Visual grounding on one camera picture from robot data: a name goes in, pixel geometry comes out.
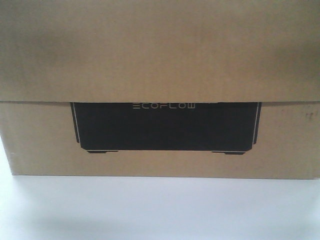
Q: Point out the brown EcoFlow cardboard box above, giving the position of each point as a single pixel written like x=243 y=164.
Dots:
x=161 y=88

